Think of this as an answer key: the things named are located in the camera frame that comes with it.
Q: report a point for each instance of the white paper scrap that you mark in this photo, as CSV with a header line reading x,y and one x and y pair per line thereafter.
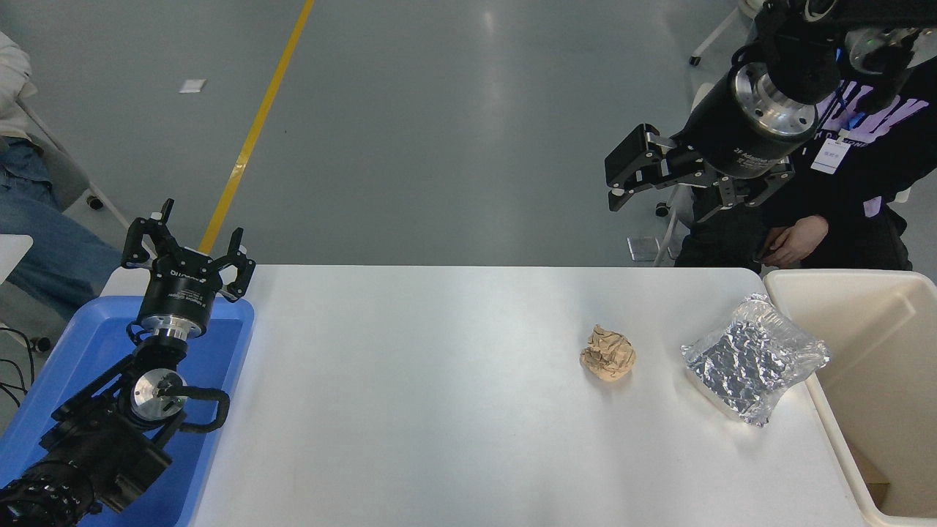
x,y
192,86

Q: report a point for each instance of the large pale bin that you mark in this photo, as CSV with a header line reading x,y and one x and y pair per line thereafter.
x,y
871,322

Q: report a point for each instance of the foil plate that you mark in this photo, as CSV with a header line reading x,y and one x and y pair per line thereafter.
x,y
750,359

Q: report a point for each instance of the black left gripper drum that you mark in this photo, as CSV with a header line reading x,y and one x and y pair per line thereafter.
x,y
179,289

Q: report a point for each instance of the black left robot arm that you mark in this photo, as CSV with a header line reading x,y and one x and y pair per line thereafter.
x,y
102,446

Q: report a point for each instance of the person in black top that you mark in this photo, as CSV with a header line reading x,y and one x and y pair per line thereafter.
x,y
878,183

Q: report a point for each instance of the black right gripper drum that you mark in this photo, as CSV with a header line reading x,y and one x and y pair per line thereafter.
x,y
721,132

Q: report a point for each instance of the person in pale top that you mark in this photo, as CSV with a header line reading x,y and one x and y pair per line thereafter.
x,y
44,249

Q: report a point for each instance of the small white table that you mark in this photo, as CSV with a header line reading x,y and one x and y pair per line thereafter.
x,y
13,256

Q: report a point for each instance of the white chair leg with caster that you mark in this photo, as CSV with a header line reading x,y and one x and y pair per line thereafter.
x,y
695,60

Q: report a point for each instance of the person's hand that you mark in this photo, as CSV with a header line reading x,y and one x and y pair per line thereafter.
x,y
801,238

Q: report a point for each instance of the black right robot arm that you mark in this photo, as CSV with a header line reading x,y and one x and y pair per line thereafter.
x,y
794,44

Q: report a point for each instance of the blue plastic tray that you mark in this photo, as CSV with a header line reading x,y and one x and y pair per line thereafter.
x,y
219,344

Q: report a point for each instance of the grey square floor plate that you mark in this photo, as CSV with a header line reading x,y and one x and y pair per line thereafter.
x,y
643,249

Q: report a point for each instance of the crumpled tan paper ball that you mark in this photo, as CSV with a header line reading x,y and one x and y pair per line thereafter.
x,y
607,355

